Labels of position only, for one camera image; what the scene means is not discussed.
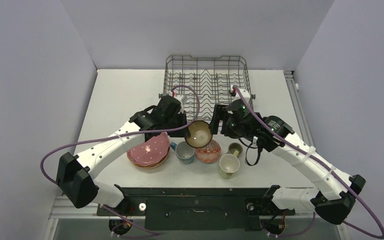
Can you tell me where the pink dotted plate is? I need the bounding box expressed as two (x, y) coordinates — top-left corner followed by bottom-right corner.
(126, 132), (170, 166)

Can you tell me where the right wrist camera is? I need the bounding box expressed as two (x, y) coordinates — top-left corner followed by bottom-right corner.
(230, 88), (251, 101)

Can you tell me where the black patterned bowl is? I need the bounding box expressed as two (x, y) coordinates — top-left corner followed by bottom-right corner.
(185, 120), (213, 149)

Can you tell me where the pale yellow mug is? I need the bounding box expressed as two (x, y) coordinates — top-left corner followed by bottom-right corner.
(218, 150), (240, 179)

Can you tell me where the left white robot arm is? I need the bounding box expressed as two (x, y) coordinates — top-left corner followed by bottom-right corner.
(56, 94), (190, 215)

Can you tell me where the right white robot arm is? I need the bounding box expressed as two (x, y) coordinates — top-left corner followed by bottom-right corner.
(210, 99), (366, 225)

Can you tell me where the red patterned bowl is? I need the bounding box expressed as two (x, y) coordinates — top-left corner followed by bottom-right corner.
(195, 140), (222, 164)

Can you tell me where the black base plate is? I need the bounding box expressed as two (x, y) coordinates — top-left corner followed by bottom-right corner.
(115, 187), (296, 231)

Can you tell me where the grey wire dish rack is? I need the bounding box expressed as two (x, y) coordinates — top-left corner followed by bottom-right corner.
(158, 54), (256, 122)

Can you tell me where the blue floral mug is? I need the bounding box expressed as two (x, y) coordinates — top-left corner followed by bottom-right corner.
(170, 141), (195, 165)

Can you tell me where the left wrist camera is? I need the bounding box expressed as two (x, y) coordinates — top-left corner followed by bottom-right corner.
(172, 93), (188, 104)

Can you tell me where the small grey cup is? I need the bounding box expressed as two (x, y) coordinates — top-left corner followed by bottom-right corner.
(227, 142), (243, 156)

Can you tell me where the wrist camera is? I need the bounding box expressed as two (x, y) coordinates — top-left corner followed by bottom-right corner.
(172, 93), (188, 104)
(230, 88), (251, 101)

